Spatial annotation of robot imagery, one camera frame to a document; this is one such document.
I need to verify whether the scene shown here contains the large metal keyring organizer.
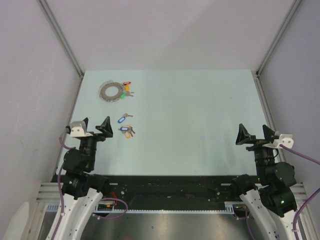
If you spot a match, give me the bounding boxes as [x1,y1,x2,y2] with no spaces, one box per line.
[98,80,125,103]

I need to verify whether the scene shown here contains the green tag key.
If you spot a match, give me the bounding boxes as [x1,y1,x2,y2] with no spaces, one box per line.
[120,91,134,99]

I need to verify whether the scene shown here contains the aluminium frame post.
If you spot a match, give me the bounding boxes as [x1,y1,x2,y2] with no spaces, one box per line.
[256,0,303,76]
[37,0,85,78]

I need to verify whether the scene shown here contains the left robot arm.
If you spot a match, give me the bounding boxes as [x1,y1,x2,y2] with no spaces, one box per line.
[47,116,113,240]

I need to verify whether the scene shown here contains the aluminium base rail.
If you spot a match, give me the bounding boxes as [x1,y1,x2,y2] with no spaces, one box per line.
[290,183,308,201]
[36,182,61,203]

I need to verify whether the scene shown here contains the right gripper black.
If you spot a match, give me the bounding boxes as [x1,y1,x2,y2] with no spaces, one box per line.
[234,123,276,182]

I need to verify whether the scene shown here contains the blue tag key upper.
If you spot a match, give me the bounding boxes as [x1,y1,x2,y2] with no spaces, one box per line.
[117,113,133,124]

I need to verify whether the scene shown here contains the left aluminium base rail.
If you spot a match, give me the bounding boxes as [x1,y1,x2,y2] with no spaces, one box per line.
[36,182,61,203]

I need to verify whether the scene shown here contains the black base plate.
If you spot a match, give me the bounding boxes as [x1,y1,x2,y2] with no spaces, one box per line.
[51,174,261,211]

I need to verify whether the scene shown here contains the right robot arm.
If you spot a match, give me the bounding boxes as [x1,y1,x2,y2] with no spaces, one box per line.
[230,124,301,240]

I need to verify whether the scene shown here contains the white slotted cable duct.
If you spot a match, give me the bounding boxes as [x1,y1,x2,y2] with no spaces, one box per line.
[46,201,248,215]

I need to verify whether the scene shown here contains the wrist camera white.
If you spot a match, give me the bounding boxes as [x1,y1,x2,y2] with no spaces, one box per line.
[65,120,93,138]
[268,133,294,149]

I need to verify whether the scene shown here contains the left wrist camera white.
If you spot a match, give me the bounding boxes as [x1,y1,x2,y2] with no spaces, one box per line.
[65,120,93,138]

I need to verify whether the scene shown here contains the right aluminium frame post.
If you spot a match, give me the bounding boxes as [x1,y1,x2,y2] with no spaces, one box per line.
[256,0,303,76]

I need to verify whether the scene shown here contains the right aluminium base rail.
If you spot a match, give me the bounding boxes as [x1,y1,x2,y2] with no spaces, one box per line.
[290,183,308,201]

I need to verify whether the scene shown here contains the left aluminium frame post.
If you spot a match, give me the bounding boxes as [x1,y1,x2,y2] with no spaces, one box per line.
[37,0,85,78]

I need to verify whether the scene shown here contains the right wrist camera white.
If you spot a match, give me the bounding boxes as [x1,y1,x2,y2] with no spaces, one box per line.
[268,133,294,149]

